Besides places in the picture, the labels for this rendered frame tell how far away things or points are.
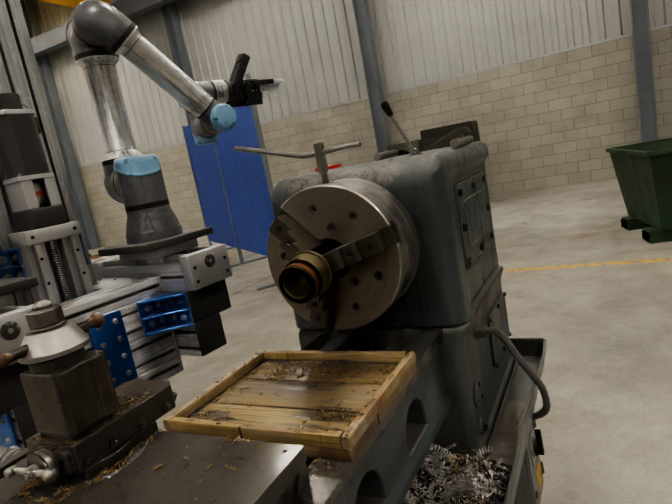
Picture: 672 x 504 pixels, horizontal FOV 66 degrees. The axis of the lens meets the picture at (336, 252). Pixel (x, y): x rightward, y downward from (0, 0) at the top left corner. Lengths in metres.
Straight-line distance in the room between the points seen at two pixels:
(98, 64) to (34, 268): 0.59
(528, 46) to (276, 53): 5.44
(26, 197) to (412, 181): 0.89
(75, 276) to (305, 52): 11.20
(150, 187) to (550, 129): 9.84
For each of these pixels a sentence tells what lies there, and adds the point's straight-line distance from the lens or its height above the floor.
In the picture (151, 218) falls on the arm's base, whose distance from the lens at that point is 1.47.
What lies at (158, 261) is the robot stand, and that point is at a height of 1.11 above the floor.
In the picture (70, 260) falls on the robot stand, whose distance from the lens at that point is 1.47.
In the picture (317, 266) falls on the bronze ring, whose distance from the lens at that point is 0.97.
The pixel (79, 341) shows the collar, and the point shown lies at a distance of 0.70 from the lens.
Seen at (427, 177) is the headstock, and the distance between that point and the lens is 1.15.
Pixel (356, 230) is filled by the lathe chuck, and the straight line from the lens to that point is 1.05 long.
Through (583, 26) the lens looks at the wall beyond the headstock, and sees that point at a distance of 11.00.
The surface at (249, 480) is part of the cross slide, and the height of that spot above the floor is 0.97.
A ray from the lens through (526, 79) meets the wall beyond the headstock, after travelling 10.94.
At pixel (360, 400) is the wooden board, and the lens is 0.91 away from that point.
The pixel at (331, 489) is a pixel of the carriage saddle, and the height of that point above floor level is 0.92.
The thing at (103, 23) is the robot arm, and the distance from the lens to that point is 1.57.
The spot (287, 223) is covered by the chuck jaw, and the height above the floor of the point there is 1.17.
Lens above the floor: 1.28
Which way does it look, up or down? 10 degrees down
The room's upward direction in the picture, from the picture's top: 11 degrees counter-clockwise
